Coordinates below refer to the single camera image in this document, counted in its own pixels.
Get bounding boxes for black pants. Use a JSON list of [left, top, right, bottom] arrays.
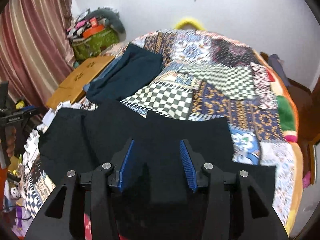
[[39, 101, 276, 239]]

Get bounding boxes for patchwork patterned bedspread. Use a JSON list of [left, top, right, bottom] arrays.
[[25, 30, 293, 224]]

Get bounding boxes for yellow curved object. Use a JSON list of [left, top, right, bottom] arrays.
[[174, 17, 206, 30]]

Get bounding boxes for pink slipper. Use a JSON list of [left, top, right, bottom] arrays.
[[303, 171, 311, 189]]

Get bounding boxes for wooden board with paw cutouts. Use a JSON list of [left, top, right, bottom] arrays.
[[46, 55, 115, 109]]

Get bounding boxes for green patterned bag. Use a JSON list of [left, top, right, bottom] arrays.
[[71, 28, 119, 61]]

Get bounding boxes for blue denim garment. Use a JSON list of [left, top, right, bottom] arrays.
[[82, 56, 122, 93]]

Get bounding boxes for striped pink curtain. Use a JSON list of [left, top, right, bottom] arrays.
[[1, 0, 75, 115]]

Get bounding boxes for left hand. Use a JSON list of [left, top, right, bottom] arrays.
[[6, 126, 16, 158]]

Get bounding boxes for orange box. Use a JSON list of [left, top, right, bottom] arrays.
[[82, 24, 105, 38]]

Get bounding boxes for orange yellow fleece blanket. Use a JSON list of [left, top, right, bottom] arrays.
[[253, 51, 303, 235]]

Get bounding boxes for grey plush toy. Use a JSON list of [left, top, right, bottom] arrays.
[[85, 8, 125, 34]]

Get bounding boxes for dark teal folded garment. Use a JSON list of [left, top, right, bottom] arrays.
[[86, 44, 163, 104]]

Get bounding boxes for purple grey bag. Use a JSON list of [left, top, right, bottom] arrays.
[[267, 54, 291, 87]]

